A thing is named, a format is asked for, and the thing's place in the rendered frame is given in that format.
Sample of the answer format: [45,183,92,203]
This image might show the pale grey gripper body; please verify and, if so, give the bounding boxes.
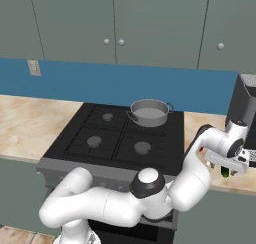
[203,148,250,175]

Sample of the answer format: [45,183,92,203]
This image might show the green cucumber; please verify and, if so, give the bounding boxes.
[220,166,231,179]

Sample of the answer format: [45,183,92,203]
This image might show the grey metal pot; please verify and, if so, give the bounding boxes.
[125,98,175,128]

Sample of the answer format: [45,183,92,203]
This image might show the grey-green base cupboard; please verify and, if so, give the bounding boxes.
[172,187,256,244]
[0,157,62,237]

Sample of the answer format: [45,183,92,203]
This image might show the black coffee machine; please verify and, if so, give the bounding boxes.
[225,72,256,169]

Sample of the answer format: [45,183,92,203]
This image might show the black gas stove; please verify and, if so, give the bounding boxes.
[35,102,186,244]

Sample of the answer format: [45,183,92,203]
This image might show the grey-green cupboard door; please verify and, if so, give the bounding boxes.
[197,0,256,74]
[28,0,117,65]
[112,0,212,70]
[0,0,45,61]

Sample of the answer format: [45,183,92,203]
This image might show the white wall socket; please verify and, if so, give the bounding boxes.
[27,59,42,77]

